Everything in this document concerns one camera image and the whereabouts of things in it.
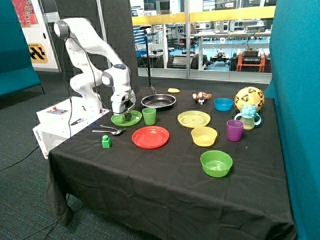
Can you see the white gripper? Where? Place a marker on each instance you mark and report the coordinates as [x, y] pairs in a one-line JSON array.
[[123, 102]]

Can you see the green toy capsicum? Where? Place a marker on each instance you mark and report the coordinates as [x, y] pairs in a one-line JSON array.
[[127, 116]]

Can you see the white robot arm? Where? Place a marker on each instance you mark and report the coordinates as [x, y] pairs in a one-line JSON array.
[[80, 40]]

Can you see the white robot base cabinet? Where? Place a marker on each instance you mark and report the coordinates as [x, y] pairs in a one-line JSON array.
[[59, 122]]

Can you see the green plastic plate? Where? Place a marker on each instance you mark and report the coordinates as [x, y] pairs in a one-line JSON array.
[[118, 120]]

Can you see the red plastic plate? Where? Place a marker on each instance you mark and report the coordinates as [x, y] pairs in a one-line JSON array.
[[150, 137]]

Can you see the yellow plastic plate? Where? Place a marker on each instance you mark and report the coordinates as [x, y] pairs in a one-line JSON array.
[[193, 119]]

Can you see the metal spoon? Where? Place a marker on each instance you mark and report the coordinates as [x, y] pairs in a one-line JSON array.
[[115, 133]]

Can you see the green plastic cup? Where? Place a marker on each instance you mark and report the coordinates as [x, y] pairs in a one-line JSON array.
[[149, 115]]

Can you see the black frying pan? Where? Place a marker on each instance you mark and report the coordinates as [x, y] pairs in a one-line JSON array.
[[159, 101]]

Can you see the green toy block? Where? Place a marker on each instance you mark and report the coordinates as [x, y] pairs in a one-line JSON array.
[[106, 142]]

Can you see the yellow toy lemon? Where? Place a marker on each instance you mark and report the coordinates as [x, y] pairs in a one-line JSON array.
[[173, 90]]

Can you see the brown plush toy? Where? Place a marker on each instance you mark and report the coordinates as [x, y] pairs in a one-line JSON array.
[[201, 97]]

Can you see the black tablecloth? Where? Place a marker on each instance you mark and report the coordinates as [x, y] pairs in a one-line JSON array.
[[165, 192]]

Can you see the yellow plastic bowl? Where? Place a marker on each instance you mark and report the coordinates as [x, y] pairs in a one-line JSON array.
[[204, 136]]

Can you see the blue plastic bowl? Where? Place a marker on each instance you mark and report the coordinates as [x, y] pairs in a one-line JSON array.
[[223, 104]]

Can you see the green plastic bowl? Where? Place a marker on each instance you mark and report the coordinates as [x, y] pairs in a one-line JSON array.
[[216, 163]]

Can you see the yellow black hazard sign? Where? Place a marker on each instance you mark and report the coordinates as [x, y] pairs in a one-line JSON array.
[[37, 53]]

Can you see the purple plastic cup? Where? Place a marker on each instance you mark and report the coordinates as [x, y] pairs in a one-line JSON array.
[[235, 130]]

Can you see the teal sofa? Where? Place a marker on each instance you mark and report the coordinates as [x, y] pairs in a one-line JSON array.
[[16, 70]]

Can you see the blue lidded sippy cup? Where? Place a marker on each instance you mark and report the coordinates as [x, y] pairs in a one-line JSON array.
[[249, 116]]

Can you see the yellow black soccer ball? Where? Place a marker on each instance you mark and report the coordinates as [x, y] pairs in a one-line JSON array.
[[249, 96]]

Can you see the teal partition panel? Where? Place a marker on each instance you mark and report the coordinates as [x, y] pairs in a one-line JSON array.
[[295, 86]]

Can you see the red wall poster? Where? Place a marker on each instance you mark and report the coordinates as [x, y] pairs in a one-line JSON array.
[[26, 13]]

